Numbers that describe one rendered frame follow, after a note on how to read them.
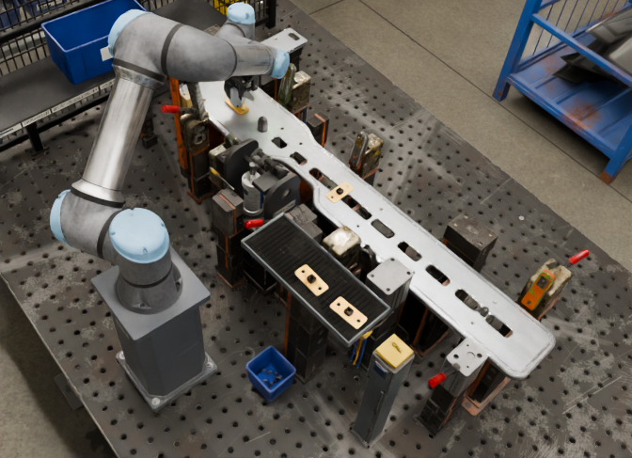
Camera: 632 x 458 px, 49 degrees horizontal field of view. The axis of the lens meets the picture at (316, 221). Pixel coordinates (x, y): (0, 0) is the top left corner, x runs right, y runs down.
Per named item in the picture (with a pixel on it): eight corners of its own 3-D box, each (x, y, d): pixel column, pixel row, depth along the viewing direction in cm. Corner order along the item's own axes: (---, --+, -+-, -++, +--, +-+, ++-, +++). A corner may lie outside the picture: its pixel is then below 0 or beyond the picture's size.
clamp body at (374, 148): (377, 213, 235) (393, 141, 208) (352, 232, 229) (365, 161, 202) (357, 197, 239) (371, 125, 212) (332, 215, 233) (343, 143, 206)
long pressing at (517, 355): (566, 334, 177) (568, 331, 176) (514, 388, 166) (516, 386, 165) (226, 62, 234) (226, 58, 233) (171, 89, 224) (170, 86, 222)
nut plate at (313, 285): (329, 288, 160) (329, 285, 159) (317, 296, 158) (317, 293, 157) (306, 264, 164) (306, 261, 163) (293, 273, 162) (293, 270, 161)
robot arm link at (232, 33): (238, 54, 179) (257, 30, 186) (200, 40, 181) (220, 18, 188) (239, 77, 185) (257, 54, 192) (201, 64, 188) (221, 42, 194)
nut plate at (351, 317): (368, 319, 156) (369, 316, 155) (356, 329, 154) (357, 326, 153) (339, 296, 159) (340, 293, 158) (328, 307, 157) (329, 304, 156)
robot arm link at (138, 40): (95, 263, 147) (178, 17, 143) (36, 239, 150) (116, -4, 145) (122, 260, 159) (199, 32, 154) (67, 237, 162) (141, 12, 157)
